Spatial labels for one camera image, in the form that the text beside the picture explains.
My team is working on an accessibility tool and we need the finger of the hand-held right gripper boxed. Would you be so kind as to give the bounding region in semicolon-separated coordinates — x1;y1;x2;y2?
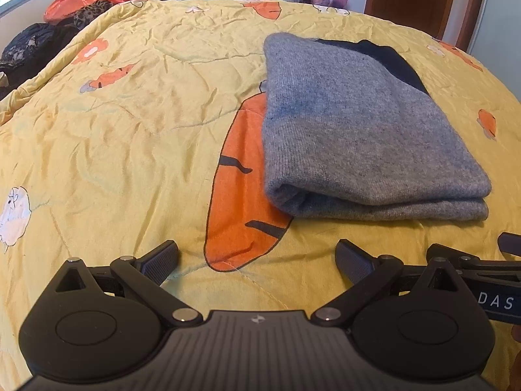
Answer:
499;232;521;258
427;243;521;282

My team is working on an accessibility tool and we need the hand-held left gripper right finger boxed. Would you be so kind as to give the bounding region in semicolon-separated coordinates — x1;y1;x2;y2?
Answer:
310;239;463;327

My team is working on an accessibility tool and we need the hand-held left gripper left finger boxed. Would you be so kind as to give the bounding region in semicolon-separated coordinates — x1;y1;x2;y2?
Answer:
54;239;204;327

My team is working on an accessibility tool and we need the grey sweater with navy sleeves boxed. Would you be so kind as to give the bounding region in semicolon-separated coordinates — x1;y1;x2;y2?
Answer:
262;33;493;223

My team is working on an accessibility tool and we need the dark clothes heap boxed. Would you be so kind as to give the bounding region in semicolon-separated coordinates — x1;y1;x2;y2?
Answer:
0;22;79;99

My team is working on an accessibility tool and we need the yellow carrot print bedspread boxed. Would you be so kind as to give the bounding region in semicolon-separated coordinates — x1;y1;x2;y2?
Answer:
0;0;521;391

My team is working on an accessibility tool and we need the frosted glass wardrobe door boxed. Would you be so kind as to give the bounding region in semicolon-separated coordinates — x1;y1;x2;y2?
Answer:
468;0;521;103

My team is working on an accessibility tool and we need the leopard print cloth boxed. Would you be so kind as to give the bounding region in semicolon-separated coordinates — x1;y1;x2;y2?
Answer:
72;0;115;30

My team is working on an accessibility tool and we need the brown wooden door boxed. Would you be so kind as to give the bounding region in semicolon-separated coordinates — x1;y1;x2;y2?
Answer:
363;0;489;51

